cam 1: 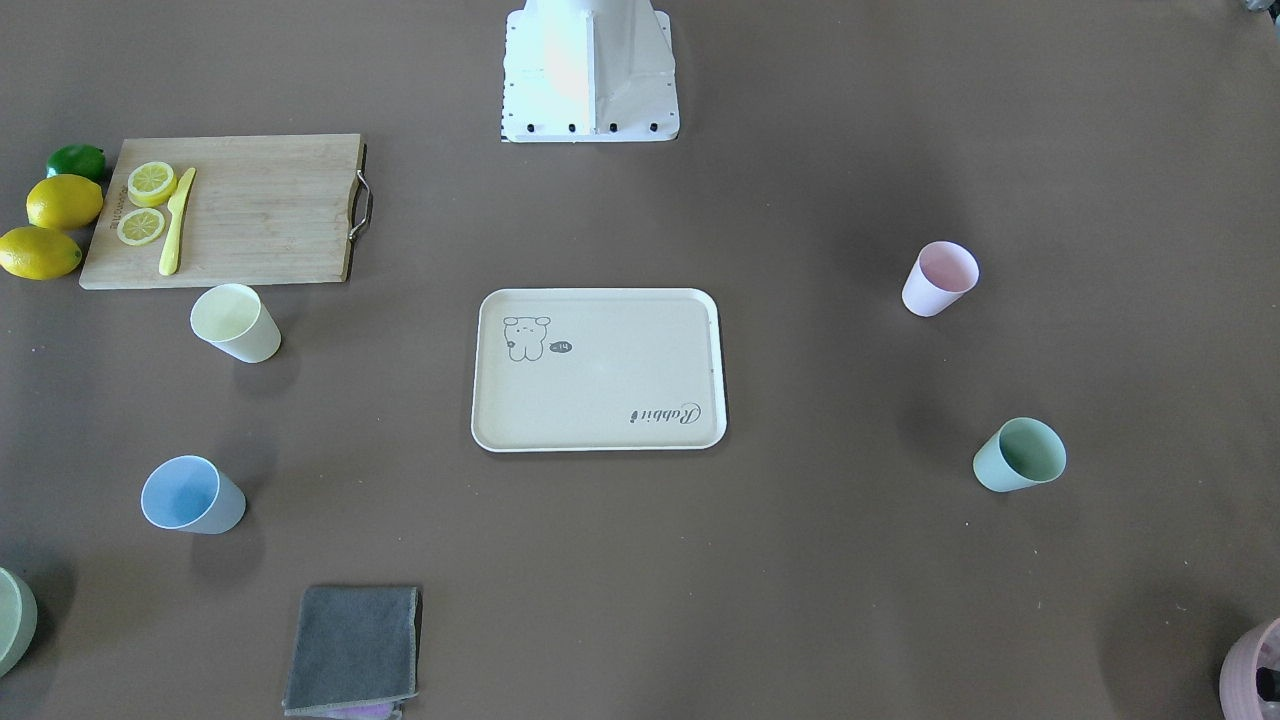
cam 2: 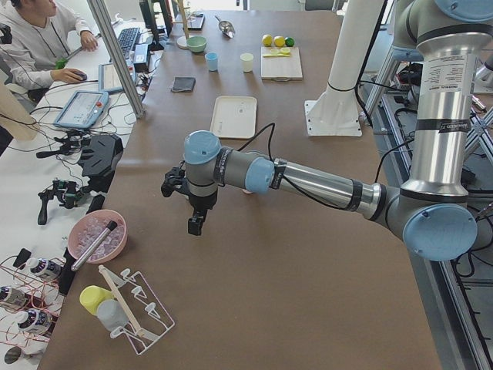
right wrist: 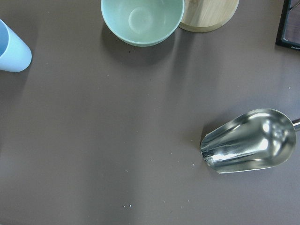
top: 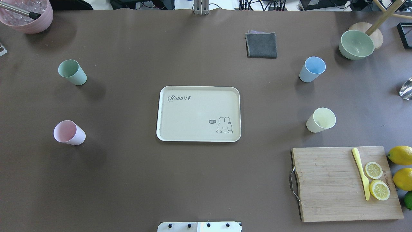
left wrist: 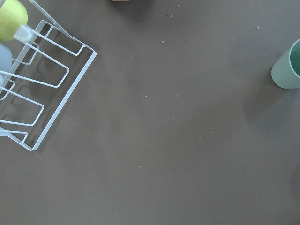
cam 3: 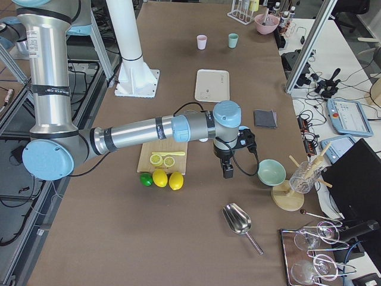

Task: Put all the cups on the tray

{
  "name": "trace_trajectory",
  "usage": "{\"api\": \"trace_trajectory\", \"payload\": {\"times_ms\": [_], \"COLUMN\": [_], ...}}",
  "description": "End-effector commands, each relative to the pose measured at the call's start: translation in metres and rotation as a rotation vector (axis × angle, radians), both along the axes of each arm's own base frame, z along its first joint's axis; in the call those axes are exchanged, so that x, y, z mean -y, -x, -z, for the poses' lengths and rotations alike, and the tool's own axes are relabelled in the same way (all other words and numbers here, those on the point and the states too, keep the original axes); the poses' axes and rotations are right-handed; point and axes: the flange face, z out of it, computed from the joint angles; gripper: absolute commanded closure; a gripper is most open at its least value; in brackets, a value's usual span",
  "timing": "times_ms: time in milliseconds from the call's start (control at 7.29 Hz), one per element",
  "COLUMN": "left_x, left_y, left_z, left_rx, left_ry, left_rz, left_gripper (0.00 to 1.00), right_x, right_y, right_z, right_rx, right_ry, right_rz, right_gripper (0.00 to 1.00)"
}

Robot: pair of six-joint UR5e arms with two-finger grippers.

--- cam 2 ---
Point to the metal tube with black cap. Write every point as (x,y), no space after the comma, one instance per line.
(111,226)

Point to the cream cup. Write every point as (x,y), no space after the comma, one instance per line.
(247,61)

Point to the pink bowl with ice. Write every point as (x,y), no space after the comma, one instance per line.
(87,229)

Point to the black keyboard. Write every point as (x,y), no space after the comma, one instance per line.
(127,40)

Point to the white wire cup rack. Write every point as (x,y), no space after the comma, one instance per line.
(148,309)

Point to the light green bowl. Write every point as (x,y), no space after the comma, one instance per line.
(196,44)

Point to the grey cup on rack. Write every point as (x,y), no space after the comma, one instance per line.
(111,314)

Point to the grey folded cloth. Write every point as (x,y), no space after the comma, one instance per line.
(183,84)

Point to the cream rabbit tray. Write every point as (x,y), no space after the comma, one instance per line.
(234,117)

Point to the green lime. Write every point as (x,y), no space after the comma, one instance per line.
(289,42)

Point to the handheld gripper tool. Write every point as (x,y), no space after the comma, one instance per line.
(68,193)

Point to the whole yellow lemon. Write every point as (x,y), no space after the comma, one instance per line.
(267,40)
(279,41)

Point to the metal scoop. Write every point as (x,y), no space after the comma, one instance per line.
(226,27)

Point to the aluminium frame post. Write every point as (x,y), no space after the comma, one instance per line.
(101,16)

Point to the wooden stick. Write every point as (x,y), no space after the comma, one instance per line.
(115,283)

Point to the seated person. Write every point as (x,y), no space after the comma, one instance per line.
(37,54)

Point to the wooden cutting board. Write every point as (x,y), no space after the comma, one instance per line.
(281,69)

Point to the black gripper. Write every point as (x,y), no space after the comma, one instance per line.
(202,202)

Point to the yellow cup on rack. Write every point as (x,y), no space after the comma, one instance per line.
(92,296)

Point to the blue cup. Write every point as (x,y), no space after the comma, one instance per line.
(211,61)

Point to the blue teach pendant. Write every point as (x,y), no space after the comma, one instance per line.
(82,110)

